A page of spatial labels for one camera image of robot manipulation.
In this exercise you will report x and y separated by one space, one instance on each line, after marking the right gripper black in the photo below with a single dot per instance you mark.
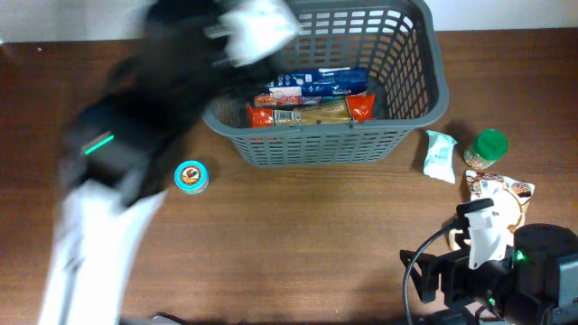
453 269

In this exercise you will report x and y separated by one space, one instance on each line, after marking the rice bag beige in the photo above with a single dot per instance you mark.
511 197

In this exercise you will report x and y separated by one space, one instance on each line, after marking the spaghetti pack red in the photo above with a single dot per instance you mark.
350 109

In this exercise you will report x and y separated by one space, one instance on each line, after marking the tissue multipack blue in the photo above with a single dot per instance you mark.
310 87

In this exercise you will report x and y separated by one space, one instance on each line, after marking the grey plastic basket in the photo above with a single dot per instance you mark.
394 40

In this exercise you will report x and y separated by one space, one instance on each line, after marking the small round blue tin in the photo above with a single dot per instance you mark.
191 177

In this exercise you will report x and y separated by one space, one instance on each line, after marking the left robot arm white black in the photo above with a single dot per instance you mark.
117 153

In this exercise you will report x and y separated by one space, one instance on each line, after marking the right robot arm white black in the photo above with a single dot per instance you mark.
534 283

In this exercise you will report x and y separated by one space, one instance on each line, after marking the white teal wrapped packet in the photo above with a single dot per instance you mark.
438 160

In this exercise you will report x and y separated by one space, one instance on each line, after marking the green lid jar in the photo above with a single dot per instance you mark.
488 147

